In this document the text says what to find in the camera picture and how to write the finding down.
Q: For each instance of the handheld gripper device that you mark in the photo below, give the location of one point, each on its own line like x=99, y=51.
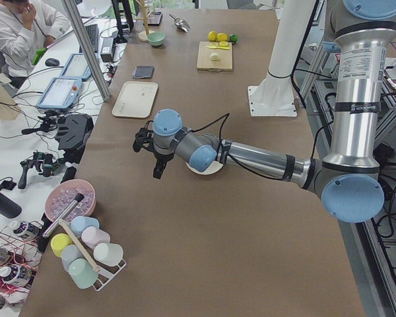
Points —
x=44, y=163

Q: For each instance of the black thermos bottle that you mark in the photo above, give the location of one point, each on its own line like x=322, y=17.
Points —
x=8, y=208

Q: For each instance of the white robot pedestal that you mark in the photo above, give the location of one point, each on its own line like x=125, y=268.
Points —
x=274, y=96

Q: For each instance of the black computer mouse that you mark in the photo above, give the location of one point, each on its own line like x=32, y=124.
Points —
x=52, y=62

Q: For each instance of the seated person white shirt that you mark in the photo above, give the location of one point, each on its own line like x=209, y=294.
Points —
x=25, y=28

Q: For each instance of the black keyboard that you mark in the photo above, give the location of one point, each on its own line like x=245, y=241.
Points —
x=93, y=33

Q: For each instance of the blue plastic cup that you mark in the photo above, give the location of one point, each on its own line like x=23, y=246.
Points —
x=80, y=223

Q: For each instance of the blue teach pendant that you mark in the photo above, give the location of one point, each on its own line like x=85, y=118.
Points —
x=76, y=66
x=60, y=94

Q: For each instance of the whole yellow lemon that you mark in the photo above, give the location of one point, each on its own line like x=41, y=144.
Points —
x=212, y=36
x=222, y=37

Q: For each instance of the yellow plastic cup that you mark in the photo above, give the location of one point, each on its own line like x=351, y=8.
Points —
x=59, y=242

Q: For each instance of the wooden cutting board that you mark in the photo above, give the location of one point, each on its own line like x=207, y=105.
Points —
x=204, y=62

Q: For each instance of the pink bowl of ice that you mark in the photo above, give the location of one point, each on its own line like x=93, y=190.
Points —
x=65, y=194

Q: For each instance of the aluminium frame post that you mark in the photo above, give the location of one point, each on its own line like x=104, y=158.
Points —
x=84, y=42

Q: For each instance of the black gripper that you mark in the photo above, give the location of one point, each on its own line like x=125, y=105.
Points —
x=161, y=155

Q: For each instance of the metal scoop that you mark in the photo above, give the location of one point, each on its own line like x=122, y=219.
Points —
x=180, y=23

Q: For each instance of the yellow plastic knife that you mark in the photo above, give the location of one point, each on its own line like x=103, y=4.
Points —
x=218, y=47

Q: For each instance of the metal muddler tool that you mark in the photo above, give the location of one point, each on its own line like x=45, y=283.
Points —
x=78, y=198

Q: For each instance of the wooden cup tree stand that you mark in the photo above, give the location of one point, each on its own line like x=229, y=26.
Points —
x=143, y=35

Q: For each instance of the grey plastic cup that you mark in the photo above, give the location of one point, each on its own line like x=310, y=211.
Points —
x=69, y=254

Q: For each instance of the green lime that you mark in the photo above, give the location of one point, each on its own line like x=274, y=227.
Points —
x=233, y=38

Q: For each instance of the mint green plastic cup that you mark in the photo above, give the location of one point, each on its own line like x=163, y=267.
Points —
x=82, y=273

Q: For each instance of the mint green bowl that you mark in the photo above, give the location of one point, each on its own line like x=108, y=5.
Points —
x=156, y=39

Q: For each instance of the white wire cup rack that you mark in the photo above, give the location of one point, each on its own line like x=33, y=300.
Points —
x=107, y=274

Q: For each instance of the pink plastic cup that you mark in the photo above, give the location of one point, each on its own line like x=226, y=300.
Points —
x=93, y=236

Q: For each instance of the grey folded cloth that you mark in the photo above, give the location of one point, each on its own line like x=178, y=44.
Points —
x=143, y=72

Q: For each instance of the near blue teach pendant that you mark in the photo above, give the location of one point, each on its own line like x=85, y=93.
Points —
x=60, y=94

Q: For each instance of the cream round plate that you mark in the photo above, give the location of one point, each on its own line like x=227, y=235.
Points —
x=214, y=167

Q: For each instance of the cream rectangular tray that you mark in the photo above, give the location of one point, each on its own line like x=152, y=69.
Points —
x=135, y=100

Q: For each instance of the white plastic cup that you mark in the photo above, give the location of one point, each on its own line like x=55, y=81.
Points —
x=109, y=254

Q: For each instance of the far blue teach pendant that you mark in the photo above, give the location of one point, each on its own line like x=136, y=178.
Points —
x=76, y=66

